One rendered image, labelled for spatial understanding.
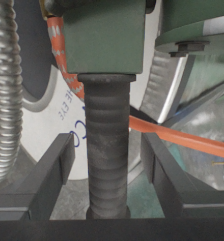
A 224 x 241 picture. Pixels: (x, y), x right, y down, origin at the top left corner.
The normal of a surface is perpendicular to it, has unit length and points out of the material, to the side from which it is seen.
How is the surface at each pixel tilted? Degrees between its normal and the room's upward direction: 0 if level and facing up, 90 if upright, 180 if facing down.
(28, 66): 5
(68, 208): 0
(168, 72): 89
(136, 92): 90
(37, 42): 22
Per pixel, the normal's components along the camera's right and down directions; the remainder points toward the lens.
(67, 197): 0.65, -0.22
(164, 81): -0.66, 0.29
